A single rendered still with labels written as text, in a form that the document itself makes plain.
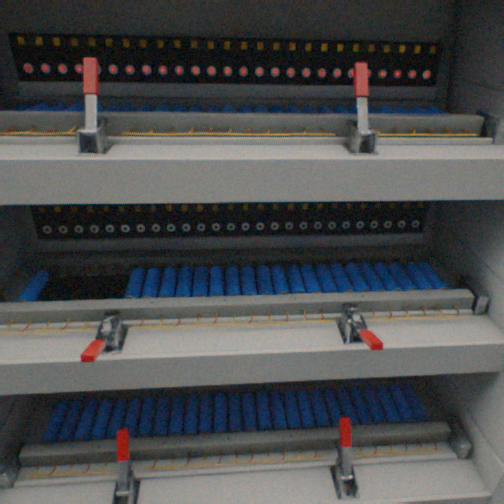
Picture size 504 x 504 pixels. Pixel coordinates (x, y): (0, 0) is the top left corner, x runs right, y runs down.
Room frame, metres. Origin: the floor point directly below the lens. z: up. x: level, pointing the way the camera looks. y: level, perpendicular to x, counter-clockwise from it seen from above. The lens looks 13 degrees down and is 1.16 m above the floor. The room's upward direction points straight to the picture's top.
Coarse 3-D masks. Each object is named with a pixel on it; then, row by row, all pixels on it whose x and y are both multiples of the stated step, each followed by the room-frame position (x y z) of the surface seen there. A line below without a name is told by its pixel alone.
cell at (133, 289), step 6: (138, 270) 0.53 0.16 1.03; (132, 276) 0.52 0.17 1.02; (138, 276) 0.52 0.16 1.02; (144, 276) 0.53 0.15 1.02; (132, 282) 0.50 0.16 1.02; (138, 282) 0.51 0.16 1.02; (126, 288) 0.50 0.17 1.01; (132, 288) 0.49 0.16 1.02; (138, 288) 0.50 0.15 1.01; (126, 294) 0.48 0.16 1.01; (132, 294) 0.48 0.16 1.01; (138, 294) 0.49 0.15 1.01
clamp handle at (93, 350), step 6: (102, 324) 0.41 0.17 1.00; (108, 324) 0.41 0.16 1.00; (108, 330) 0.41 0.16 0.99; (102, 336) 0.40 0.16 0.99; (108, 336) 0.40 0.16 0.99; (96, 342) 0.38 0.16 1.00; (102, 342) 0.38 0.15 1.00; (90, 348) 0.36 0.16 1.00; (96, 348) 0.36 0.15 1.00; (102, 348) 0.37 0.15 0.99; (84, 354) 0.35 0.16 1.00; (90, 354) 0.35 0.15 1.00; (96, 354) 0.36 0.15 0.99; (84, 360) 0.35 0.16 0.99; (90, 360) 0.35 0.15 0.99
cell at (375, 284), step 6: (366, 264) 0.56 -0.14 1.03; (360, 270) 0.56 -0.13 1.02; (366, 270) 0.55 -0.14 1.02; (372, 270) 0.55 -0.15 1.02; (366, 276) 0.54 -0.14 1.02; (372, 276) 0.53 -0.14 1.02; (366, 282) 0.53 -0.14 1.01; (372, 282) 0.52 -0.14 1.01; (378, 282) 0.52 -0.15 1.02; (372, 288) 0.51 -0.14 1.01; (378, 288) 0.51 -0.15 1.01; (384, 288) 0.51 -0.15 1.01
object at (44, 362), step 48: (48, 240) 0.56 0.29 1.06; (96, 240) 0.57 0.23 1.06; (144, 240) 0.57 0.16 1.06; (192, 240) 0.58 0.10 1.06; (240, 240) 0.58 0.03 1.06; (288, 240) 0.59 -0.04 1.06; (336, 240) 0.60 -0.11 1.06; (384, 240) 0.60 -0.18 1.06; (0, 288) 0.47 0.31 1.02; (480, 288) 0.50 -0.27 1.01; (0, 336) 0.43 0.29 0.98; (48, 336) 0.43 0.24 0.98; (144, 336) 0.44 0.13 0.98; (192, 336) 0.44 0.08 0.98; (240, 336) 0.44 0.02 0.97; (288, 336) 0.44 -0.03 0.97; (336, 336) 0.44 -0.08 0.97; (384, 336) 0.45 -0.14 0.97; (432, 336) 0.45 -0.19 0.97; (480, 336) 0.45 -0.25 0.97; (0, 384) 0.40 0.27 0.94; (48, 384) 0.41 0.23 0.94; (96, 384) 0.41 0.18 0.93; (144, 384) 0.42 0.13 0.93; (192, 384) 0.42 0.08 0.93
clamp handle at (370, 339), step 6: (354, 318) 0.44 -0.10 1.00; (354, 324) 0.43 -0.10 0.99; (360, 324) 0.43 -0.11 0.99; (360, 330) 0.41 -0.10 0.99; (366, 330) 0.40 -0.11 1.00; (360, 336) 0.40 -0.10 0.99; (366, 336) 0.39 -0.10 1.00; (372, 336) 0.39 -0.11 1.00; (366, 342) 0.38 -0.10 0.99; (372, 342) 0.37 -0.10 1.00; (378, 342) 0.37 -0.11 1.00; (372, 348) 0.37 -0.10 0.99; (378, 348) 0.37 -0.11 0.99
